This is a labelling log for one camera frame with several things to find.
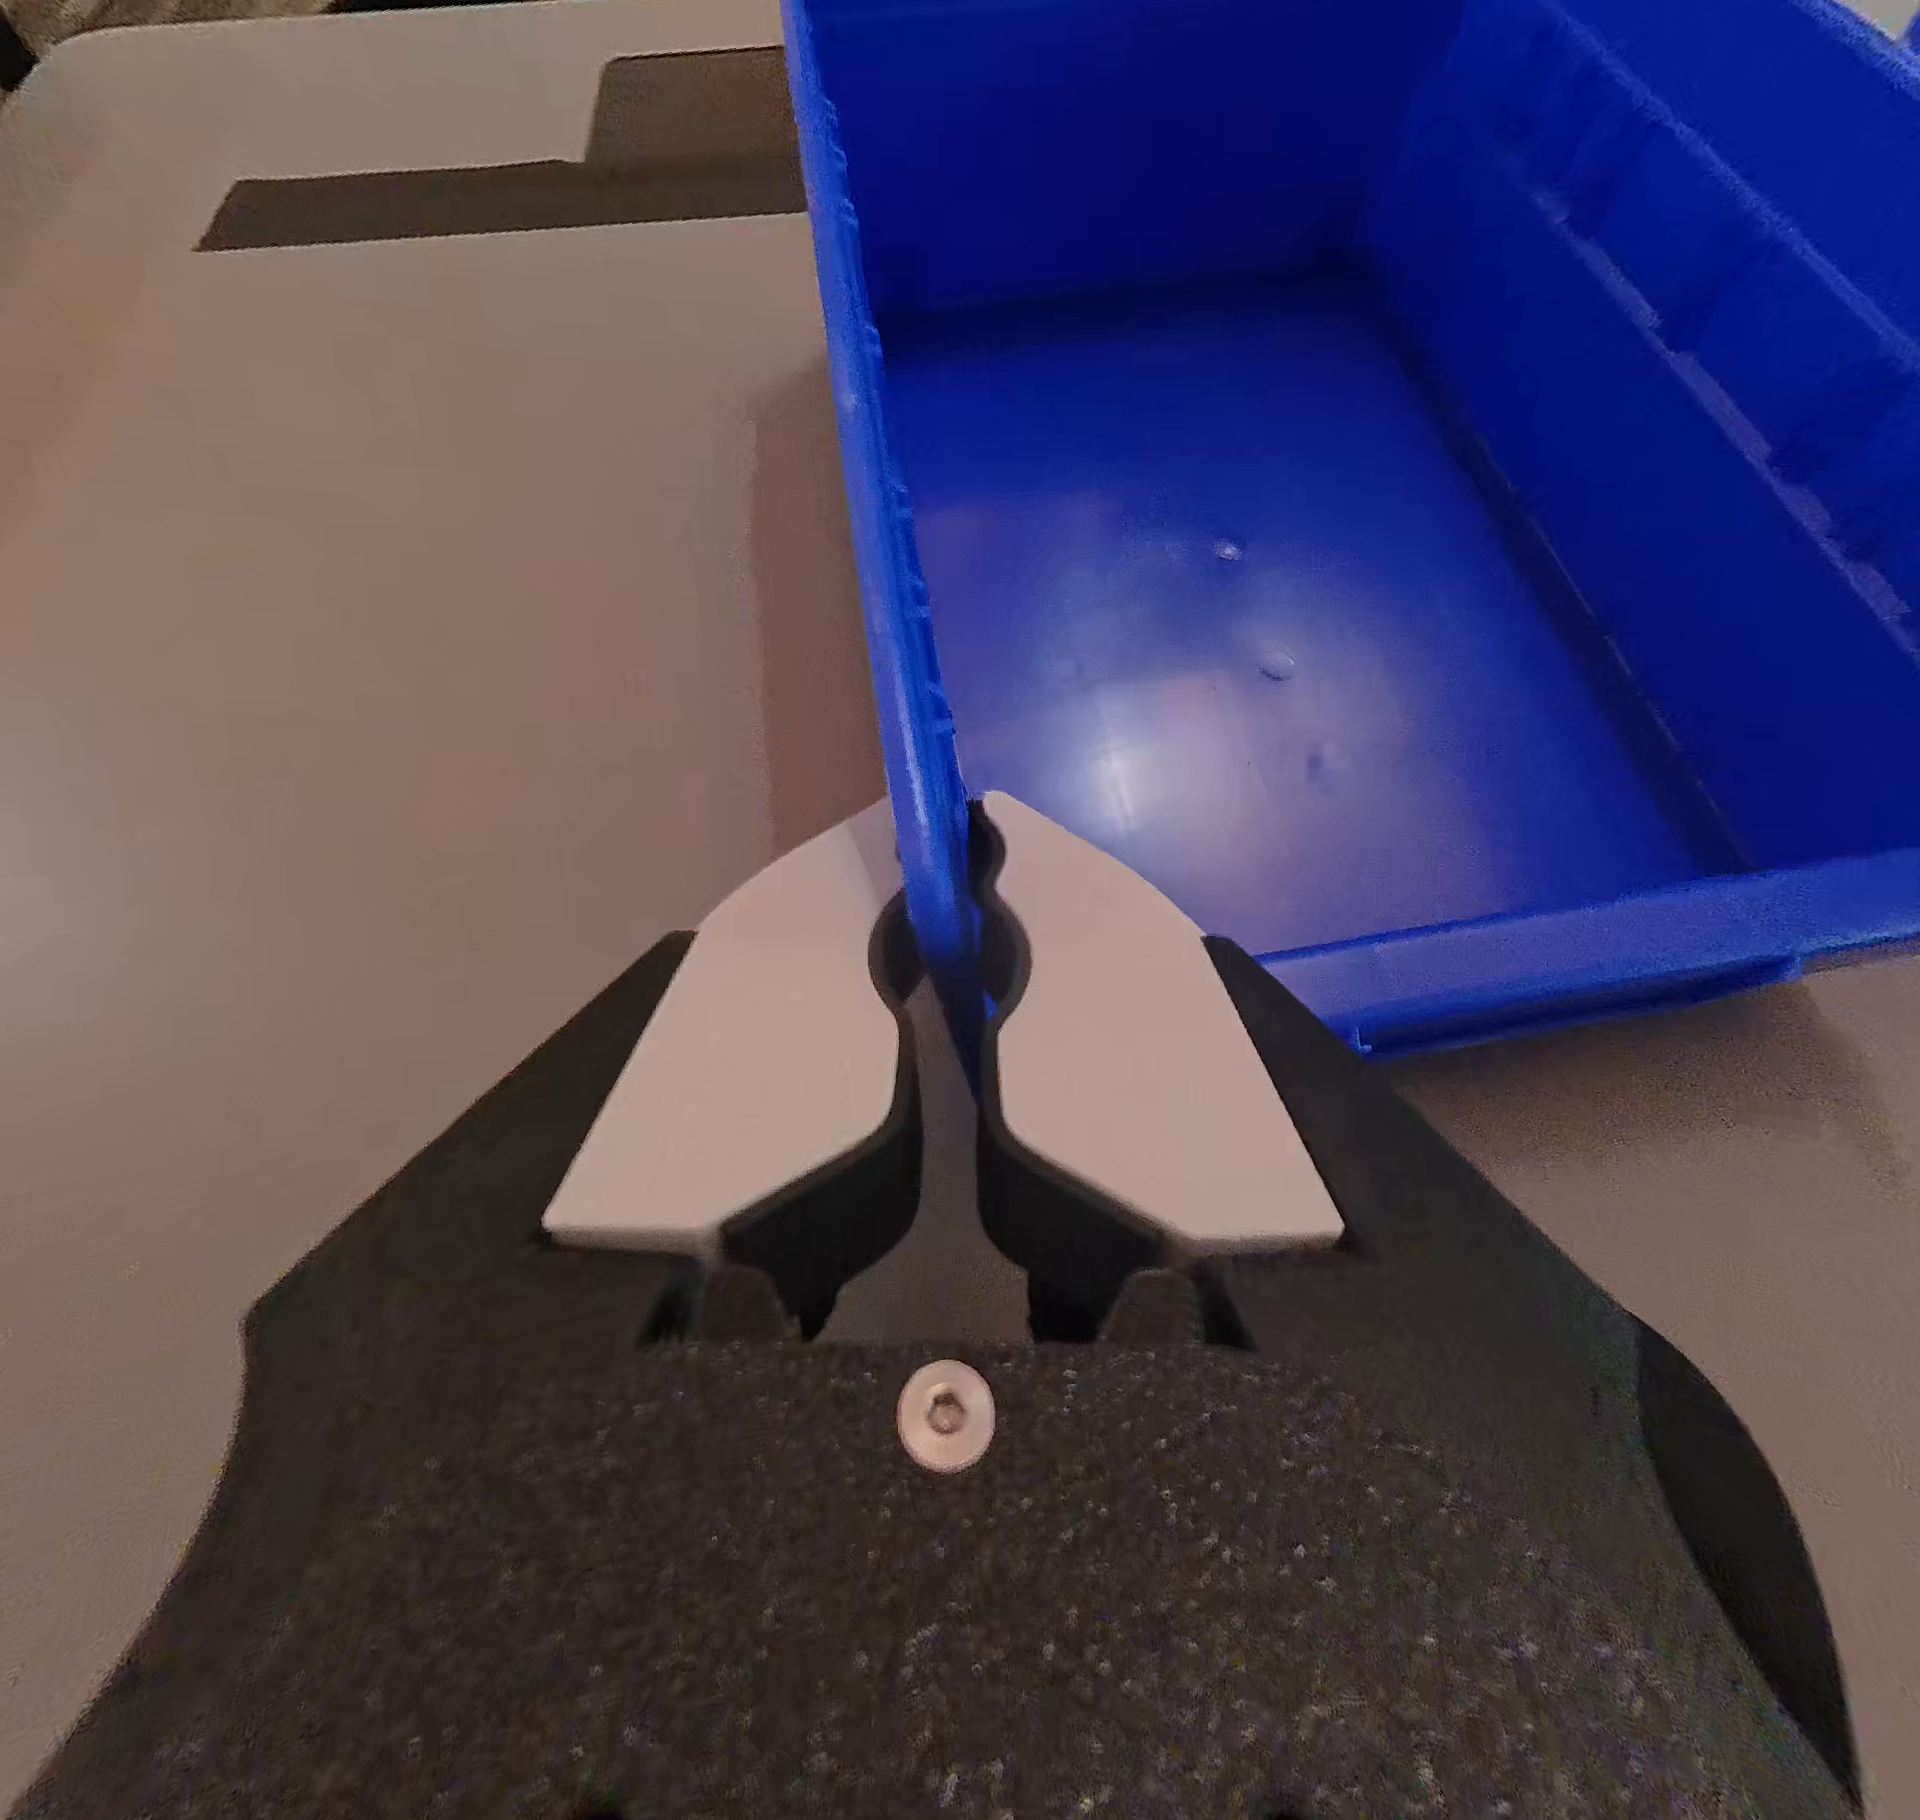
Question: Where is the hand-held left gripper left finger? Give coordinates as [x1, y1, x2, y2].
[541, 803, 924, 1342]

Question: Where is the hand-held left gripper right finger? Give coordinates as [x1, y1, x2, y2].
[972, 794, 1350, 1342]

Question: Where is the blue plastic bin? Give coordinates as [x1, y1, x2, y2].
[763, 0, 1920, 1062]

